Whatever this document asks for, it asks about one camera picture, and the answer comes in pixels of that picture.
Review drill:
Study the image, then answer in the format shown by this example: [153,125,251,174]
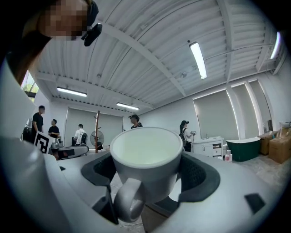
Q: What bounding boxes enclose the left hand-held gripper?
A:
[33,131,89,161]

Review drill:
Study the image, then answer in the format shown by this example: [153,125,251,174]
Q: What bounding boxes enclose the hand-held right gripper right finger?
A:
[145,152,285,233]

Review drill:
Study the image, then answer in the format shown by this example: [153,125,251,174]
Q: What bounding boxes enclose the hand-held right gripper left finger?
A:
[45,152,119,225]

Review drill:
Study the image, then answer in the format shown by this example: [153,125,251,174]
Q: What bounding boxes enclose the white cup item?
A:
[110,127,184,223]

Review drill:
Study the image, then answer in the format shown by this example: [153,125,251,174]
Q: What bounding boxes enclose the white sink counter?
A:
[193,136,225,158]

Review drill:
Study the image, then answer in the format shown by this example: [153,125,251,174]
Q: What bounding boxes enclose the black standing fan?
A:
[90,131,105,151]

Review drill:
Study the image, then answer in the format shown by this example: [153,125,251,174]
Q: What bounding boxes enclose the wooden coat rack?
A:
[93,110,103,154]

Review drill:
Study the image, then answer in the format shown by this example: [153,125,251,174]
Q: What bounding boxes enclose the dark green bathtub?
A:
[225,137,261,162]

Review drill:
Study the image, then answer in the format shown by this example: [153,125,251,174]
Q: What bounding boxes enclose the ceiling tube light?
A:
[116,102,140,111]
[56,86,88,98]
[189,41,208,80]
[270,31,281,60]

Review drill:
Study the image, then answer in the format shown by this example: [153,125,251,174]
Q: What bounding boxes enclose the cardboard box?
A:
[257,131,278,156]
[269,134,291,164]

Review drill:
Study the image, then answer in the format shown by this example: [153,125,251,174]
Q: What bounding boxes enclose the window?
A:
[21,70,40,103]

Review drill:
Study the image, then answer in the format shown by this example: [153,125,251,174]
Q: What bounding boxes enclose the person's head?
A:
[38,0,90,41]

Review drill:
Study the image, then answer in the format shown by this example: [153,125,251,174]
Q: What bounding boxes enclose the black head-mounted camera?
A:
[81,22,103,47]

